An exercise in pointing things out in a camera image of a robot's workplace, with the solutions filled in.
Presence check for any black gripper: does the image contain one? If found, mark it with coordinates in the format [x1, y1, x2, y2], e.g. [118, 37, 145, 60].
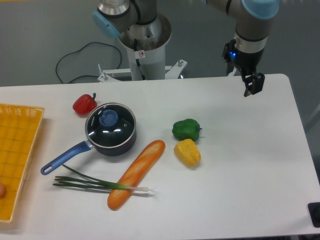
[222, 39, 265, 97]

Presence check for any glass lid blue knob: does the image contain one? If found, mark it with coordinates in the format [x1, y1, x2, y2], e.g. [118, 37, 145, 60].
[85, 102, 137, 149]

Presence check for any dark saucepan blue handle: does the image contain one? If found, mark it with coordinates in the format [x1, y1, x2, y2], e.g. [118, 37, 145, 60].
[40, 136, 133, 175]

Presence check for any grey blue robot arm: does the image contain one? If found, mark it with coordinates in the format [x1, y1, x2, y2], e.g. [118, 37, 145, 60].
[92, 0, 279, 97]

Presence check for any green bell pepper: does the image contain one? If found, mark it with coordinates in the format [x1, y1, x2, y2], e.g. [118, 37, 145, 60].
[172, 118, 202, 142]

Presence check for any yellow bell pepper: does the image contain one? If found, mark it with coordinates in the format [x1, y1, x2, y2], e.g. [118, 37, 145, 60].
[173, 138, 201, 168]

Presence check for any orange baguette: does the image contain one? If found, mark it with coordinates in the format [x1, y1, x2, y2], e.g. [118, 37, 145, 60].
[107, 139, 166, 211]

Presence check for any black device at table corner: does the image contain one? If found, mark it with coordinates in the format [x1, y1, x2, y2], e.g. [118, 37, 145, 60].
[307, 202, 320, 228]

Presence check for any red bell pepper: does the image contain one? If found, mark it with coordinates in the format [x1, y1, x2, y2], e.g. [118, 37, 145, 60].
[72, 92, 98, 116]

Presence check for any green spring onion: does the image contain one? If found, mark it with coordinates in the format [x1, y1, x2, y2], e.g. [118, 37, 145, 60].
[52, 164, 156, 194]

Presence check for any yellow woven basket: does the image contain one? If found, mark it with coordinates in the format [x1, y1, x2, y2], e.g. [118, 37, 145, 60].
[0, 103, 45, 223]

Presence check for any white pedestal base frame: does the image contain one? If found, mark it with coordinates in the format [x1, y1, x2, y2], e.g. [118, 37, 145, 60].
[97, 59, 188, 83]

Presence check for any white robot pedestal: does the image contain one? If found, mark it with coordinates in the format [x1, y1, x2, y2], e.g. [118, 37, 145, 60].
[119, 13, 172, 81]

